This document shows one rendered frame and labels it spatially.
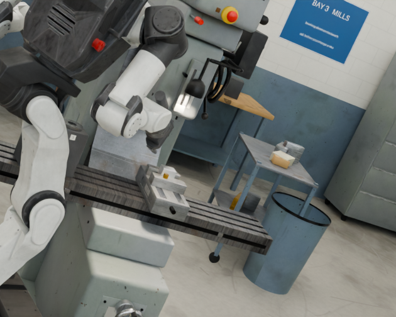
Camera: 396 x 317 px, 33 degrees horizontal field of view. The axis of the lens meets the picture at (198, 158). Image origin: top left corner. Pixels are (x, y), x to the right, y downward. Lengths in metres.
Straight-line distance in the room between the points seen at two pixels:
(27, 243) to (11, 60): 0.58
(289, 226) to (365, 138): 3.22
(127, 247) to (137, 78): 0.98
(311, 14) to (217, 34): 4.99
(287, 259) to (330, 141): 3.39
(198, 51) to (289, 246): 2.49
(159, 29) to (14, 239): 0.81
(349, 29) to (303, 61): 0.62
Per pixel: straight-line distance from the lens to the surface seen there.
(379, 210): 7.91
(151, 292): 2.57
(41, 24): 1.88
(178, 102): 2.58
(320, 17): 7.57
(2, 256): 2.19
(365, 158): 7.69
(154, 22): 1.86
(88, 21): 1.82
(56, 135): 1.99
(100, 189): 2.67
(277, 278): 4.92
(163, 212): 2.66
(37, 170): 2.07
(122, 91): 1.82
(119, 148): 3.07
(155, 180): 2.72
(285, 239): 4.79
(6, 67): 1.89
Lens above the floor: 1.85
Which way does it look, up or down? 14 degrees down
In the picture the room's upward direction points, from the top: 24 degrees clockwise
